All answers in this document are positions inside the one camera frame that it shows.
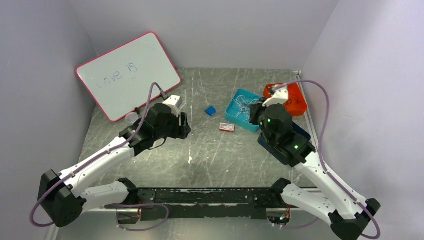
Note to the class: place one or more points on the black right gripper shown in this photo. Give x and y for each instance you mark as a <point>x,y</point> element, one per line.
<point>255,109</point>

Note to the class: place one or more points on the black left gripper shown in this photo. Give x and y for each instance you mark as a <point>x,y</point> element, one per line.
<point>180,131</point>

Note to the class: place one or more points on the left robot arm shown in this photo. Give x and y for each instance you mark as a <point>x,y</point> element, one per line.
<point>64,196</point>

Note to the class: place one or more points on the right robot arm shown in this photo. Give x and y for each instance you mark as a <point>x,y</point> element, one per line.
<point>277,130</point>

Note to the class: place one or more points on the light blue plastic bin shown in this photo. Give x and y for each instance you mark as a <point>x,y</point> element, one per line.
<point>238,110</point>

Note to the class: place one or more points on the small blue stamp block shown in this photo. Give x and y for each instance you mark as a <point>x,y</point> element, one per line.
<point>210,111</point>

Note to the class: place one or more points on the red white small card box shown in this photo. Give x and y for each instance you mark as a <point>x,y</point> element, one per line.
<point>227,127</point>

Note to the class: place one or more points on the orange plastic bin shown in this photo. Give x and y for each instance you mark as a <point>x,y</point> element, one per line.
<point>296,105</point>

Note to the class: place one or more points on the small clear plastic cup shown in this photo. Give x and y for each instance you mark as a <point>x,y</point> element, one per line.
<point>131,117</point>

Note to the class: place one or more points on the pink framed whiteboard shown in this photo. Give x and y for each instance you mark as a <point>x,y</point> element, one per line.
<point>119,80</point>

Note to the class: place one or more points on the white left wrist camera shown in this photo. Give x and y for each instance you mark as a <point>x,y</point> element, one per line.
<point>175,103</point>

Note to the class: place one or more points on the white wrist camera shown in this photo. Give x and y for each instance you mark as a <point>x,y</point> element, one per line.
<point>279,94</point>
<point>175,103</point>

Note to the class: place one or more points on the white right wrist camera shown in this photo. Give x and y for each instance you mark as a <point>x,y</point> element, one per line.
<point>279,94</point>

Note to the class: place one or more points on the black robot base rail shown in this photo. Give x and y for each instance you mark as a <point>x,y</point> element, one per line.
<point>256,203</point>

